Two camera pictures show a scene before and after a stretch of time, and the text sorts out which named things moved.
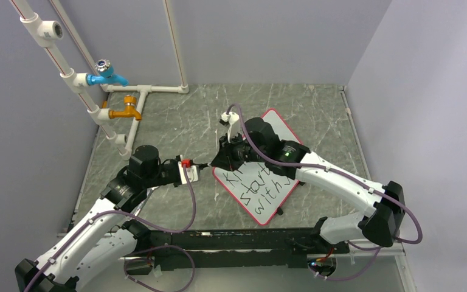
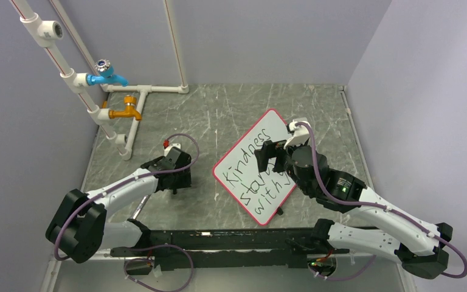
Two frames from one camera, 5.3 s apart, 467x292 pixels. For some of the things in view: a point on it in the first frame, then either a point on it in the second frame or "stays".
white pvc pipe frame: [46, 32] stays
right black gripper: [224, 159] → [269, 149]
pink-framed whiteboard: [262, 190] stays
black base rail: [174, 249] stays
